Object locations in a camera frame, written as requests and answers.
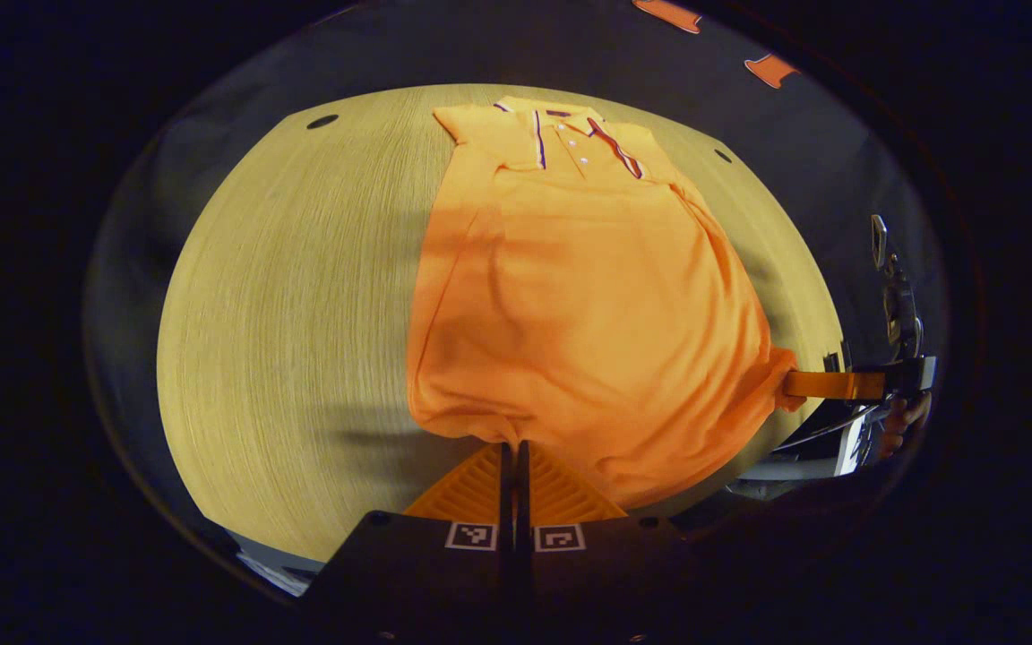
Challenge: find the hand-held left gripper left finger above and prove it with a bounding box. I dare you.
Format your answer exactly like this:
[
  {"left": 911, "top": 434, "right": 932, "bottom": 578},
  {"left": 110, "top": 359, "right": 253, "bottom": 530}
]
[{"left": 301, "top": 441, "right": 514, "bottom": 645}]

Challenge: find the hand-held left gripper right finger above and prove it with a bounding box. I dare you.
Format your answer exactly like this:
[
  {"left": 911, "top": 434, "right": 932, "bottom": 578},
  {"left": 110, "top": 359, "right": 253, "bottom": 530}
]
[{"left": 516, "top": 439, "right": 714, "bottom": 645}]

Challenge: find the orange T-shirt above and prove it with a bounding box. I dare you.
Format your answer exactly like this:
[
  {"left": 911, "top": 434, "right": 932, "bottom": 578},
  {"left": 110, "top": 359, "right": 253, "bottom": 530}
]
[{"left": 406, "top": 96, "right": 799, "bottom": 510}]

